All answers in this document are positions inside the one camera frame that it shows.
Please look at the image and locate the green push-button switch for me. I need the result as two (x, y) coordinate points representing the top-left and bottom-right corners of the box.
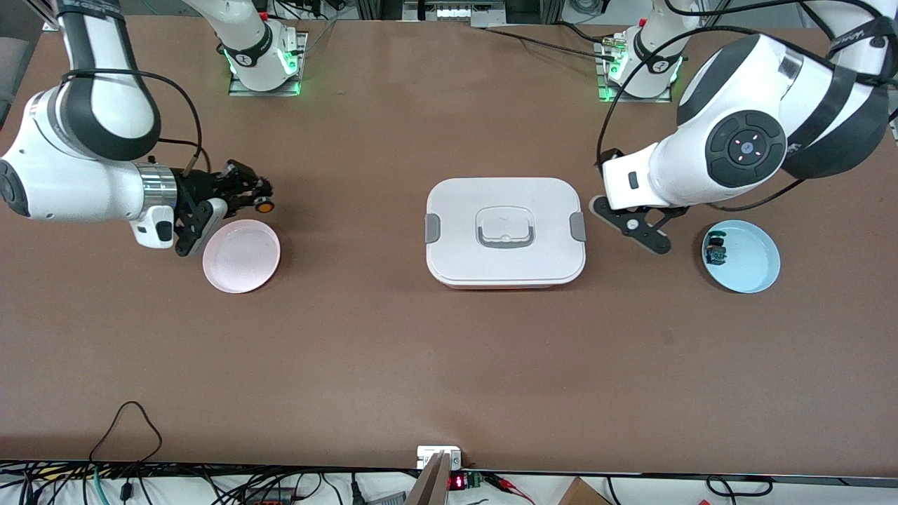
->
(704, 230), (730, 268)

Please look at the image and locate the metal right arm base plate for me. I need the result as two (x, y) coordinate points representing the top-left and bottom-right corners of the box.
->
(227, 30), (309, 97)

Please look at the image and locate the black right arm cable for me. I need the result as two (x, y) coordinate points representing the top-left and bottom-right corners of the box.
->
(60, 69), (211, 176)

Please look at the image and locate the white lidded lunch box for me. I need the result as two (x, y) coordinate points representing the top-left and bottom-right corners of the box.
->
(424, 177), (587, 290)

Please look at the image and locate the aluminium cage frame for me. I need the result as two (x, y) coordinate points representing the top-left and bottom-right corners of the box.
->
(354, 0), (562, 29)

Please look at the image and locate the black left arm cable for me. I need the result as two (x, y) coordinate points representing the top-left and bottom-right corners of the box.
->
(595, 0), (898, 213)

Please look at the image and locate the brown cardboard box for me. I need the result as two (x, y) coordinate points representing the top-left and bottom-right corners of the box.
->
(557, 477), (612, 505)

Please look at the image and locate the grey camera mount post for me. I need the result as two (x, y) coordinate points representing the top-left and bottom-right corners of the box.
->
(403, 452), (452, 505)

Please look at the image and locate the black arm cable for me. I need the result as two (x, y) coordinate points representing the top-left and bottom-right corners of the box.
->
(60, 69), (211, 176)
(595, 0), (898, 213)

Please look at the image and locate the black cable on table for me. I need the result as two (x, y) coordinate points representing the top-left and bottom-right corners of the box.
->
(471, 25), (619, 61)

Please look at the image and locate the thin black looped cable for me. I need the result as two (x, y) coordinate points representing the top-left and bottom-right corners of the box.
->
(88, 400), (163, 486)

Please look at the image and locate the white socket block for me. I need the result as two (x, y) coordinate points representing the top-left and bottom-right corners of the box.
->
(416, 445), (463, 471)

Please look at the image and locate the light blue round plate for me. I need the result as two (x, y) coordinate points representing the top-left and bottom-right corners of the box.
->
(702, 220), (782, 294)

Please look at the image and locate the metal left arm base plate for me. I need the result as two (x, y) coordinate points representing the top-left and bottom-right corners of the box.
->
(595, 35), (692, 104)

